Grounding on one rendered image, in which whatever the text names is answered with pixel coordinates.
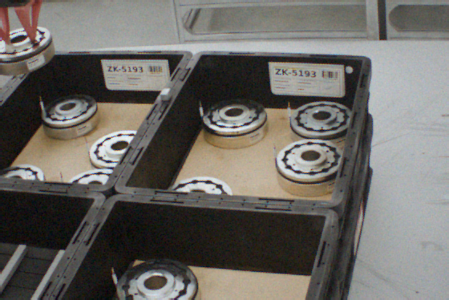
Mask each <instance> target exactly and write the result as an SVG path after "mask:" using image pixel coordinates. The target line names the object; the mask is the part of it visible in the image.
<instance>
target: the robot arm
mask: <svg viewBox="0 0 449 300"><path fill-rule="evenodd" d="M41 5H42V0H0V19H1V20H2V27H3V29H2V28H1V26H0V38H1V39H2V40H3V41H4V42H5V41H6V39H8V38H9V37H10V27H9V24H10V21H9V16H8V12H9V11H8V7H13V8H14V11H15V13H16V15H17V16H18V20H19V21H20V23H21V24H22V27H23V28H24V31H25V33H26V34H27V38H29V40H30V42H31V43H32V42H33V41H34V40H35V39H36V35H37V31H38V16H39V11H40V9H41ZM30 7H31V14H32V19H31V25H30V15H29V12H30Z"/></svg>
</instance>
